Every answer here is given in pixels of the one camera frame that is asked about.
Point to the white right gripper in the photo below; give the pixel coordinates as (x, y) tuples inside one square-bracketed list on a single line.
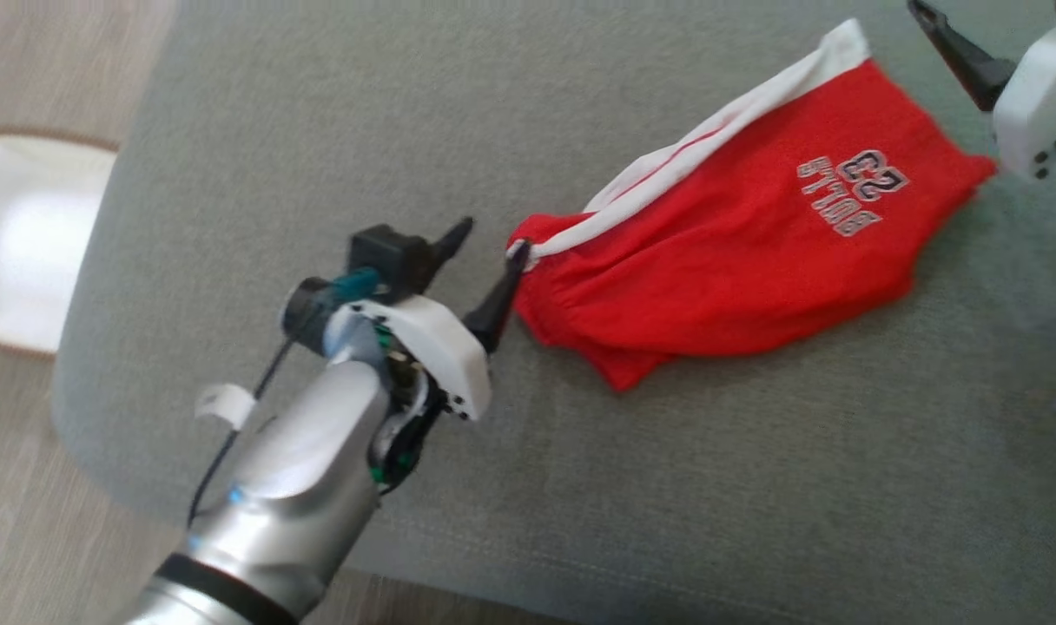
[(1040, 95)]

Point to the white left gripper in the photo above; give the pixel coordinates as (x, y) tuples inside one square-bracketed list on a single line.
[(441, 347)]

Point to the red shorts with Bulls print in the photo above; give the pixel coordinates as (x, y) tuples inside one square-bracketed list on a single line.
[(710, 278)]

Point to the large grey sofa seat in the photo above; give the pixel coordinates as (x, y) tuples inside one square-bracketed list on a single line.
[(754, 477)]

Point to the white basket with brown rim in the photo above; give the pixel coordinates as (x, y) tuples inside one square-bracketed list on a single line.
[(33, 243)]

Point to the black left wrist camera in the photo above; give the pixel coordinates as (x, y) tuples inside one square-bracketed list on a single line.
[(389, 256)]

